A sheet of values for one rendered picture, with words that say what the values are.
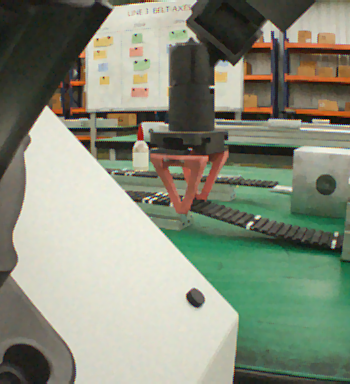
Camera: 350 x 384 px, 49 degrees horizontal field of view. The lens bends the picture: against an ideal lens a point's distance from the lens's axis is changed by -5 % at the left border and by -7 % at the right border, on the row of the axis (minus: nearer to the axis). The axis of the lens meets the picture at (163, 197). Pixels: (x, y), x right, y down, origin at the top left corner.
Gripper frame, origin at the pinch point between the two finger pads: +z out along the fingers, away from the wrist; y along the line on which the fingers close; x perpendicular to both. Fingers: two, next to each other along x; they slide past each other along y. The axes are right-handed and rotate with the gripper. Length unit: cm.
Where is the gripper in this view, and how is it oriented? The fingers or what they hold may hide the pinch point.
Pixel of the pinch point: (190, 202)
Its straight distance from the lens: 51.6
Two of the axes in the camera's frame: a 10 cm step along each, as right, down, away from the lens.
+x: -8.8, -1.0, 4.6
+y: 4.7, -1.8, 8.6
